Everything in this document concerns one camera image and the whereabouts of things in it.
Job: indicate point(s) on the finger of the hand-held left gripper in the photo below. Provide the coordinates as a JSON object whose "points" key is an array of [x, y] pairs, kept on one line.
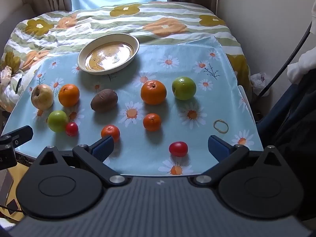
{"points": [[21, 134]]}

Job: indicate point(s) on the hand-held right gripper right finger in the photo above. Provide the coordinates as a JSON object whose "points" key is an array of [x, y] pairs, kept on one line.
{"points": [[217, 147]]}

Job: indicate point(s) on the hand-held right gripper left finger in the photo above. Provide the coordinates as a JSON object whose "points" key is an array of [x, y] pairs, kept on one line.
{"points": [[106, 148]]}

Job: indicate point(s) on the small mandarin orange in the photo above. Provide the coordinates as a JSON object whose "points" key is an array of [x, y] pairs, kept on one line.
{"points": [[110, 130], [152, 122]]}

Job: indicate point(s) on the green apple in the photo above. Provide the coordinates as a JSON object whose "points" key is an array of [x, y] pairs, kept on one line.
{"points": [[184, 88], [57, 121]]}

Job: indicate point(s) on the red tomato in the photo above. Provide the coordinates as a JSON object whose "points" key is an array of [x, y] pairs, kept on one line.
{"points": [[178, 149]]}

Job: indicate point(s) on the red apple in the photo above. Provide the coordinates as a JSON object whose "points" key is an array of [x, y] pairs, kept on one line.
{"points": [[71, 129]]}

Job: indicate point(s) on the yellow apple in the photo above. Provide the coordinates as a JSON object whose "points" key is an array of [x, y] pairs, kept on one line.
{"points": [[42, 97]]}

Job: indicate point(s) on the brown kiwi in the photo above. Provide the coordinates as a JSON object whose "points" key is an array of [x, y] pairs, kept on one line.
{"points": [[104, 100]]}

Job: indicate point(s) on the white bowl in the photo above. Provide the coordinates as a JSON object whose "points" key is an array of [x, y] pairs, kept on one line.
{"points": [[108, 54]]}

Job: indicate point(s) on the yellow wooden furniture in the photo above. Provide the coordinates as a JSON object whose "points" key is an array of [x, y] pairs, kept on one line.
{"points": [[22, 169]]}

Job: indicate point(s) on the tan rubber band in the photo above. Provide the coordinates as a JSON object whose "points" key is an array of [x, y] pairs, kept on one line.
{"points": [[214, 126]]}

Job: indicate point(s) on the black pen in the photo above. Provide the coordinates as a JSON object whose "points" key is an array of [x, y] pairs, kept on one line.
{"points": [[18, 86]]}

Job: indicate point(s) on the white printed paper bag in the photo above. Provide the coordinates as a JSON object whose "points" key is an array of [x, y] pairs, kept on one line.
{"points": [[5, 76]]}

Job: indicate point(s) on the dark blue garment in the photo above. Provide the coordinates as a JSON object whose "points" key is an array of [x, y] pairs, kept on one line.
{"points": [[279, 113]]}

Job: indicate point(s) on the white plastic bag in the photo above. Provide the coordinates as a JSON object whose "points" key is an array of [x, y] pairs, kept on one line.
{"points": [[258, 79]]}

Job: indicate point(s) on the blue daisy print tablecloth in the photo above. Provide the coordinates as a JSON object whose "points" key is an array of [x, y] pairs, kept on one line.
{"points": [[148, 64]]}

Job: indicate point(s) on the white garment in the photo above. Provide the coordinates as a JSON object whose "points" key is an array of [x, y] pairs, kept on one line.
{"points": [[303, 66]]}

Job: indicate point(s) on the striped floral blanket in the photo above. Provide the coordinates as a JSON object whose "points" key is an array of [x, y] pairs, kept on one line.
{"points": [[98, 22]]}

